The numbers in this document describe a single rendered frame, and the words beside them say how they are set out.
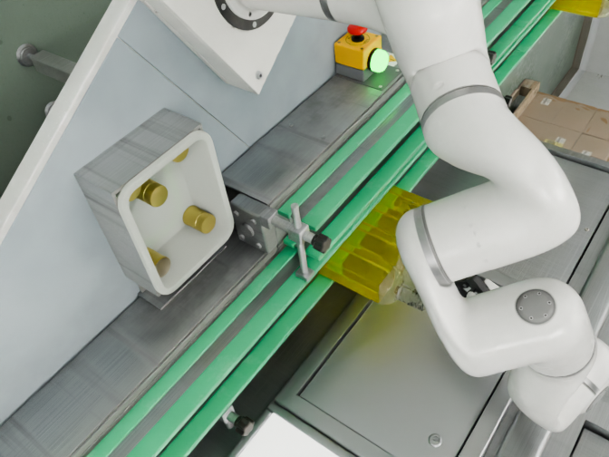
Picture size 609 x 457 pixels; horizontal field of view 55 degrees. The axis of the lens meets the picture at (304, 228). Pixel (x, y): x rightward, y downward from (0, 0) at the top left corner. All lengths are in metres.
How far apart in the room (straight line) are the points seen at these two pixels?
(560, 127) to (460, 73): 4.83
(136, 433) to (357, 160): 0.58
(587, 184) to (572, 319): 0.91
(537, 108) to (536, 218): 5.04
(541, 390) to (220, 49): 0.61
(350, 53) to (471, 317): 0.71
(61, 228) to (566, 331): 0.64
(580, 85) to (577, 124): 1.94
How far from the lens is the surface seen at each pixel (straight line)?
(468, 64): 0.62
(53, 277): 0.90
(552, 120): 5.49
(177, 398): 0.93
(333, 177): 1.04
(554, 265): 1.33
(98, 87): 0.83
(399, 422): 1.05
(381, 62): 1.21
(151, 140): 0.86
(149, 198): 0.86
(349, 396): 1.07
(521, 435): 1.07
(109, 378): 0.96
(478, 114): 0.57
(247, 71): 0.93
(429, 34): 0.59
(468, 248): 0.58
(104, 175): 0.83
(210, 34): 0.86
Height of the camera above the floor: 1.39
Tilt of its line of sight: 28 degrees down
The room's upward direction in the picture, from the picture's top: 115 degrees clockwise
